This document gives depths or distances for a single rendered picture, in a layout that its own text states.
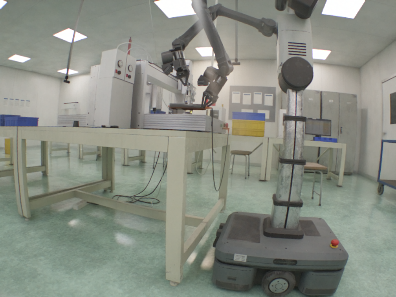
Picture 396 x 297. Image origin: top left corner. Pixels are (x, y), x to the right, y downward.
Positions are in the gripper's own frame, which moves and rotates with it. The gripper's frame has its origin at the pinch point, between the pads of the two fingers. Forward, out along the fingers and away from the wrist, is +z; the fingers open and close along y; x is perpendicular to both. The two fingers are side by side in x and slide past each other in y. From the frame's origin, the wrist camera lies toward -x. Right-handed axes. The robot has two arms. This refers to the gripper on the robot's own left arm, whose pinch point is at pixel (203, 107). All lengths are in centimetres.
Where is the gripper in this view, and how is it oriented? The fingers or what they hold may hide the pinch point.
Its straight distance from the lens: 117.7
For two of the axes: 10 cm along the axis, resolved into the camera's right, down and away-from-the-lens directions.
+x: 8.2, 5.5, -1.2
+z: -5.4, 8.3, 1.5
